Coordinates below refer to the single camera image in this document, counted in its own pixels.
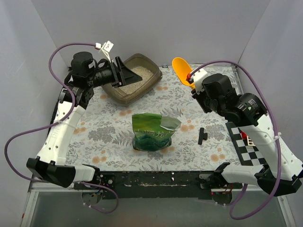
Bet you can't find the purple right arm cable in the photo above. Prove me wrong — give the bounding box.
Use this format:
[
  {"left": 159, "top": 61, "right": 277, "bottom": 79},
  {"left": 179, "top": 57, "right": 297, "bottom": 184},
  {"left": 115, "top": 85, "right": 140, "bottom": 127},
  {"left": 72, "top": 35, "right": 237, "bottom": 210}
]
[{"left": 189, "top": 60, "right": 282, "bottom": 220}]

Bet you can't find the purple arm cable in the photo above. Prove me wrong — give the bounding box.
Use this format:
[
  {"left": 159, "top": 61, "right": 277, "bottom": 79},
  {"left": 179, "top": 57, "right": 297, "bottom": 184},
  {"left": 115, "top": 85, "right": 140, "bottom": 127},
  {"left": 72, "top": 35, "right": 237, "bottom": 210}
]
[
  {"left": 4, "top": 42, "right": 120, "bottom": 214},
  {"left": 189, "top": 60, "right": 282, "bottom": 220}
]

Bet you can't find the small black plastic clip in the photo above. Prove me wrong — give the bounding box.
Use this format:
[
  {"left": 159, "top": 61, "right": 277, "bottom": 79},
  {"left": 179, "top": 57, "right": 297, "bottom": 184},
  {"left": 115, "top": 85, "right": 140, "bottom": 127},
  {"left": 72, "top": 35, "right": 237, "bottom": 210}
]
[{"left": 198, "top": 127, "right": 208, "bottom": 145}]

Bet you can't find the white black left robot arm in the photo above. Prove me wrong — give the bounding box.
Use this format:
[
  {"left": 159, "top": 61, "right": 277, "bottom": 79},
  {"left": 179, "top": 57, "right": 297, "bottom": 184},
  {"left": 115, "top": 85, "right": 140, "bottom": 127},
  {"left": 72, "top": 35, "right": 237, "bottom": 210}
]
[{"left": 27, "top": 52, "right": 142, "bottom": 189}]

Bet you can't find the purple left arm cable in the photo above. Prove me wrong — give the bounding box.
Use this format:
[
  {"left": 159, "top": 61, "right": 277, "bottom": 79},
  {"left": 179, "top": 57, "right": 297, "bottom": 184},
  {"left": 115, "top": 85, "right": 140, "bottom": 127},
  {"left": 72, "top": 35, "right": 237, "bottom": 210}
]
[{"left": 4, "top": 42, "right": 120, "bottom": 214}]

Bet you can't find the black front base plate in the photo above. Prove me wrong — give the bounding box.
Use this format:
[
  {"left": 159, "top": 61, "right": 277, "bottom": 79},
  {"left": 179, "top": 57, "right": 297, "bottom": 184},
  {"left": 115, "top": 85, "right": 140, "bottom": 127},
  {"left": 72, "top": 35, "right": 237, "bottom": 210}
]
[{"left": 94, "top": 170, "right": 237, "bottom": 200}]

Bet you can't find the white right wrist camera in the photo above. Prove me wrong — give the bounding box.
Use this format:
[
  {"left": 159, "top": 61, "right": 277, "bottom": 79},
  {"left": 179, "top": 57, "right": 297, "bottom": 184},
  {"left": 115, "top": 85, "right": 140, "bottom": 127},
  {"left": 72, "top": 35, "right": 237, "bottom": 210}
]
[{"left": 186, "top": 69, "right": 209, "bottom": 94}]

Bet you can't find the green litter bag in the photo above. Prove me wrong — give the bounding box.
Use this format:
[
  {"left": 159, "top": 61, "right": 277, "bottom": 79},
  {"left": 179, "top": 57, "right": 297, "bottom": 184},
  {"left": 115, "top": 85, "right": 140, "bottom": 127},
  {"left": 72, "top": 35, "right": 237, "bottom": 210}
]
[{"left": 132, "top": 113, "right": 181, "bottom": 152}]

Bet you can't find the black white checkerboard plate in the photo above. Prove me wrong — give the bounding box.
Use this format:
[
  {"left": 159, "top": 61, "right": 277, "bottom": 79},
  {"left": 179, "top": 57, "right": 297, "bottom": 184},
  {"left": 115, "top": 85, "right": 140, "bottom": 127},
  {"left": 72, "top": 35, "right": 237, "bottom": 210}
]
[{"left": 225, "top": 122, "right": 266, "bottom": 166}]

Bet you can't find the brown plastic litter box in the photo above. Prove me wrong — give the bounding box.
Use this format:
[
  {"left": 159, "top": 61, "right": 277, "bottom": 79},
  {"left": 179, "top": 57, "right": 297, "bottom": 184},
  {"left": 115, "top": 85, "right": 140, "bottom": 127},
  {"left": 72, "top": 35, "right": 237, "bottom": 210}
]
[{"left": 102, "top": 53, "right": 162, "bottom": 106}]

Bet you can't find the floral patterned table mat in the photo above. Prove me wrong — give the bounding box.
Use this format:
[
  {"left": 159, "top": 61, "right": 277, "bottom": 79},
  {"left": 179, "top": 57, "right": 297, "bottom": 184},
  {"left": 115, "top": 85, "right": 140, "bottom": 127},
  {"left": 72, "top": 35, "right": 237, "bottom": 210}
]
[{"left": 66, "top": 67, "right": 240, "bottom": 171}]

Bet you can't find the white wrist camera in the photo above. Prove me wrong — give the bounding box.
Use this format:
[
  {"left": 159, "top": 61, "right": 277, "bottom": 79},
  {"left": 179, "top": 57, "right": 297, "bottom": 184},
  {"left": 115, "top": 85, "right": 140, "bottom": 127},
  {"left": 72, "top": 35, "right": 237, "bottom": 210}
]
[
  {"left": 186, "top": 69, "right": 209, "bottom": 94},
  {"left": 99, "top": 40, "right": 114, "bottom": 62}
]

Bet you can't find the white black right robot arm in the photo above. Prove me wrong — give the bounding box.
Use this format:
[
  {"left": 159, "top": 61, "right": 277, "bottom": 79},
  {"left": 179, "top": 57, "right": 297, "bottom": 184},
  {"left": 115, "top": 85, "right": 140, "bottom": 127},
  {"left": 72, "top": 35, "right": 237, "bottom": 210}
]
[{"left": 187, "top": 73, "right": 303, "bottom": 196}]

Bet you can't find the red white small bracket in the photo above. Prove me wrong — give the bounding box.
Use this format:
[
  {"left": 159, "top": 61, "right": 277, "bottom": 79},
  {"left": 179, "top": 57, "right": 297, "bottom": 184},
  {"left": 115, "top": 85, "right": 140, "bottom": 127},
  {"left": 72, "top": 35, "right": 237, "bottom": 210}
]
[{"left": 241, "top": 131, "right": 255, "bottom": 146}]

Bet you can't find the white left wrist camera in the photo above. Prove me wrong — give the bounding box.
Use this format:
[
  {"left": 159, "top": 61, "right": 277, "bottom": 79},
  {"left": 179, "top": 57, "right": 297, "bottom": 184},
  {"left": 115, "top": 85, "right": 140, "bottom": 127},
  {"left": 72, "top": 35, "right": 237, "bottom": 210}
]
[{"left": 99, "top": 40, "right": 114, "bottom": 62}]

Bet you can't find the orange plastic scoop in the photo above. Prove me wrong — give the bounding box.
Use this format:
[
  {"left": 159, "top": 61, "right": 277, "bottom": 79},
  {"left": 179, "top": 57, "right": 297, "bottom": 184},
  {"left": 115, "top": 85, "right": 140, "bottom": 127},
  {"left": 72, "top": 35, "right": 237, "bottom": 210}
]
[{"left": 172, "top": 57, "right": 195, "bottom": 89}]

